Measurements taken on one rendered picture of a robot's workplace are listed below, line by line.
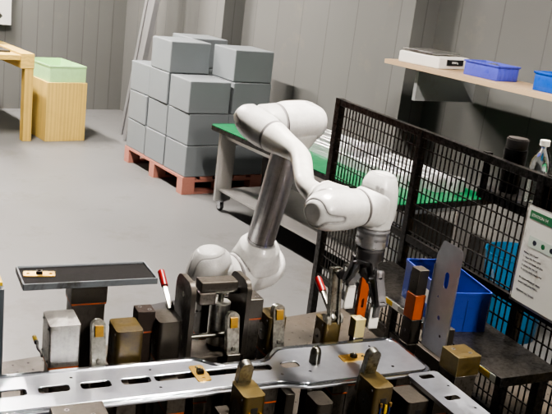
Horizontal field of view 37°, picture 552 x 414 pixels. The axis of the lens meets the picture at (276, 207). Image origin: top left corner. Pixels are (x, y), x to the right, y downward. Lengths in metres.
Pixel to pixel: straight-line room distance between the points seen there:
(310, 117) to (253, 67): 5.04
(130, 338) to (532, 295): 1.19
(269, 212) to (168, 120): 5.01
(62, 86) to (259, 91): 2.45
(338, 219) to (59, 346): 0.78
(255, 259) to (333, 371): 0.73
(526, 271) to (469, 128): 3.77
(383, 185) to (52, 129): 7.33
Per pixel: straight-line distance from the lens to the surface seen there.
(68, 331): 2.19
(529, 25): 6.02
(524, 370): 2.50
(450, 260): 2.45
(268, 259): 2.93
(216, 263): 2.84
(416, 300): 2.63
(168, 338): 2.32
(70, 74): 9.31
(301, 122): 2.65
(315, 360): 2.34
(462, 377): 2.44
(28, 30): 11.01
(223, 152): 7.04
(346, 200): 2.11
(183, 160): 7.55
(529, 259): 2.61
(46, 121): 9.27
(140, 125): 8.35
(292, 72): 8.04
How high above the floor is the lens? 2.02
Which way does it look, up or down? 16 degrees down
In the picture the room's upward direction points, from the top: 7 degrees clockwise
